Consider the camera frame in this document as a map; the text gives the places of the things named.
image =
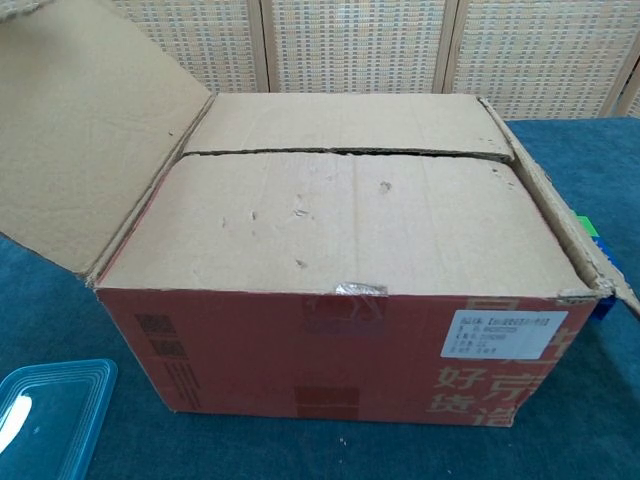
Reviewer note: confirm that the red brown cardboard box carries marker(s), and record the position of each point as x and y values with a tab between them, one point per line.
325	225

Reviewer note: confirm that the woven bamboo folding screen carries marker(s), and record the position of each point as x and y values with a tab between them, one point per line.
350	45

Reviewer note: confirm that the green toy brick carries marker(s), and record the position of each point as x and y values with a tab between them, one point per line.
586	226

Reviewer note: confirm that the blue table cloth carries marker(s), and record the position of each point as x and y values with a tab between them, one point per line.
50	310

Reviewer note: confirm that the blue toy brick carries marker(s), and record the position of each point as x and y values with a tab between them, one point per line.
604	306

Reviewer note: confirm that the clear blue plastic lid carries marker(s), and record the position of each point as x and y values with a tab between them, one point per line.
50	425

